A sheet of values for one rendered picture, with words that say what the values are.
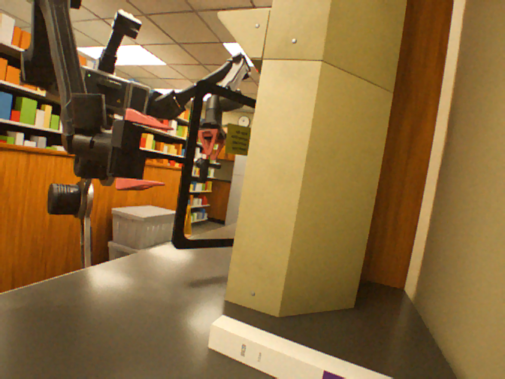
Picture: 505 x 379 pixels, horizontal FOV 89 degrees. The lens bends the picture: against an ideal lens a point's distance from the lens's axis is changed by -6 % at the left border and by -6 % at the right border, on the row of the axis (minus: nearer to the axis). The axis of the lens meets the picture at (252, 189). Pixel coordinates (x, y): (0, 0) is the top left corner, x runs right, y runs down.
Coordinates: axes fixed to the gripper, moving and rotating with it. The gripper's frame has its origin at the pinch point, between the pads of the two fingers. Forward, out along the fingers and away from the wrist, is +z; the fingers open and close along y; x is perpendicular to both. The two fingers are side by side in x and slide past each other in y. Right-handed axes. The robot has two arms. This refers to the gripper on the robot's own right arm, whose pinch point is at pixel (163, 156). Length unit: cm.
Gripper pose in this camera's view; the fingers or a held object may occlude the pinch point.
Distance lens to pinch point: 49.7
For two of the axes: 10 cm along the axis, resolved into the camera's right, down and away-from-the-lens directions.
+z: 9.3, 1.7, -3.2
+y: 1.6, -9.9, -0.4
